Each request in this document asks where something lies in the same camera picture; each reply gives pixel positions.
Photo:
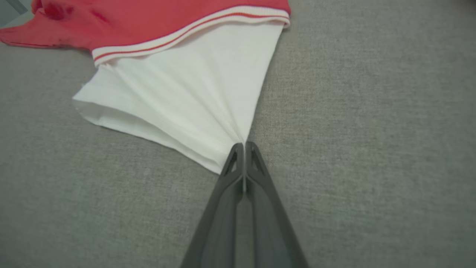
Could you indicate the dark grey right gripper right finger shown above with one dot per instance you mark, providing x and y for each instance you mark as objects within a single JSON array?
[{"x": 275, "y": 230}]

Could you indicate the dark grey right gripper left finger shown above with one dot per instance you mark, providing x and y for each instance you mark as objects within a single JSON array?
[{"x": 219, "y": 223}]

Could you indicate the red and white t-shirt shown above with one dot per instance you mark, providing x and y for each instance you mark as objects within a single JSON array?
[{"x": 193, "y": 93}]

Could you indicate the grey fabric sofa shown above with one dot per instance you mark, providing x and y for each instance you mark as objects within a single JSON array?
[{"x": 372, "y": 149}]

